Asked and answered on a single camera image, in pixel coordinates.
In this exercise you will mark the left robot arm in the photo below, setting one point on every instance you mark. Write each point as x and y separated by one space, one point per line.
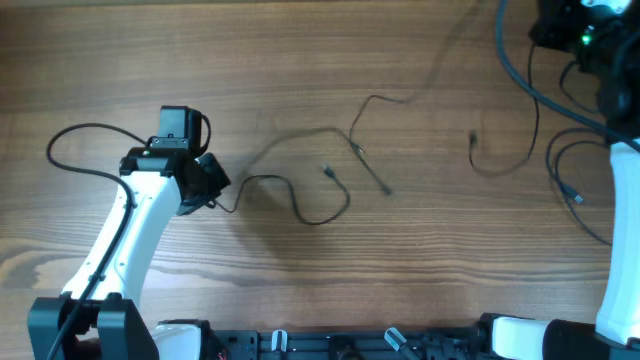
96 315

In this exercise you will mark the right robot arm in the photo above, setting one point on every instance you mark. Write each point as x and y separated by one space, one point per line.
603 37

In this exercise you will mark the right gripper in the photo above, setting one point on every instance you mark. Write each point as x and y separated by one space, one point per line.
555 15

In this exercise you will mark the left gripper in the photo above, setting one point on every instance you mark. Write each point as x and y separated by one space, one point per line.
219 182

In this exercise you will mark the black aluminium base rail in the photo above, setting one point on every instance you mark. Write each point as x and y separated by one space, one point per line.
345 345

